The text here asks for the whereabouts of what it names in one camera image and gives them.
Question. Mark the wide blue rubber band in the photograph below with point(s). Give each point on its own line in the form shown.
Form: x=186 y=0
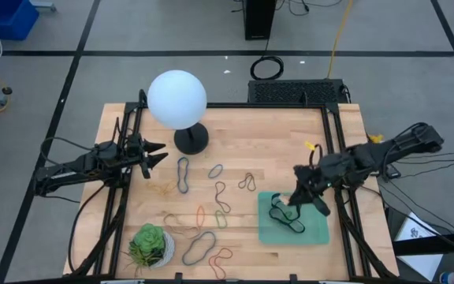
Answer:
x=183 y=260

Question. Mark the green succulent in white pot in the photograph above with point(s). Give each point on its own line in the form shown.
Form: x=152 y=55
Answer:
x=148 y=240

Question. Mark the red rubber band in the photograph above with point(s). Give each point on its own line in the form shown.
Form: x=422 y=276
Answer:
x=210 y=262

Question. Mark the black flat bar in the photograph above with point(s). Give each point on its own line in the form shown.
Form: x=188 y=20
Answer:
x=428 y=244

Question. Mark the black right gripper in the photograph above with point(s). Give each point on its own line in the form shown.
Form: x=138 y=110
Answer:
x=315 y=177

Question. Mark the black perforated metal box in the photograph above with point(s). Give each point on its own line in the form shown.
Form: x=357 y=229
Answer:
x=290 y=91

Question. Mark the orange rubber band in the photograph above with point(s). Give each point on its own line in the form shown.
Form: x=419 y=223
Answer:
x=203 y=215

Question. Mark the blue plastic crate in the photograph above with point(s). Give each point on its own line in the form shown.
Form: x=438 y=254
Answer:
x=6 y=23

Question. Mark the yellow rubber band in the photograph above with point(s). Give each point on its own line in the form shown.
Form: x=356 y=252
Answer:
x=155 y=187

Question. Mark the black rubber band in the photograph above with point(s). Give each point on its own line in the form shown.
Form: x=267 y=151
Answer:
x=270 y=215
x=273 y=197
x=300 y=230

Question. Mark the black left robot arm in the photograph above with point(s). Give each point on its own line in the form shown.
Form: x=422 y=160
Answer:
x=69 y=167

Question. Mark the white cardboard box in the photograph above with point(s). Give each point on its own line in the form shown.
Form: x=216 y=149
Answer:
x=424 y=264

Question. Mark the thin tan rubber band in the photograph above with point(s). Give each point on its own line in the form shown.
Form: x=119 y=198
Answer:
x=165 y=219

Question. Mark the translucent teal plastic bin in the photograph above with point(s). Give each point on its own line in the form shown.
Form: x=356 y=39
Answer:
x=317 y=232

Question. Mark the black computer tower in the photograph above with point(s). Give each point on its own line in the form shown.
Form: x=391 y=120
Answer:
x=259 y=19

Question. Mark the dark blue rubber band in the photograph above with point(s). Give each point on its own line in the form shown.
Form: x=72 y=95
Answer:
x=183 y=193

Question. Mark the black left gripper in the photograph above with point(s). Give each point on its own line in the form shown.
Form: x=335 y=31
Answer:
x=133 y=152

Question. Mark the brown rubber band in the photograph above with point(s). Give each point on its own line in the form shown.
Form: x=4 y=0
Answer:
x=254 y=188

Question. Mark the small blue rubber band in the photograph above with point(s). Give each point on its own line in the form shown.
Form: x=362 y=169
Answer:
x=209 y=173

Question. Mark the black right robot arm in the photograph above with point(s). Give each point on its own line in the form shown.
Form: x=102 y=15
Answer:
x=388 y=152

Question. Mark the thin dark rubber band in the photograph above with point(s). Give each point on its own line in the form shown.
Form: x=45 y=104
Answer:
x=229 y=208

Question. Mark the white globe lamp black base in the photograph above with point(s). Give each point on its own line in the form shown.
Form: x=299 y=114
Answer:
x=176 y=98

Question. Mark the small green rubber band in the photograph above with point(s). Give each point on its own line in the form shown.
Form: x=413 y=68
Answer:
x=221 y=228

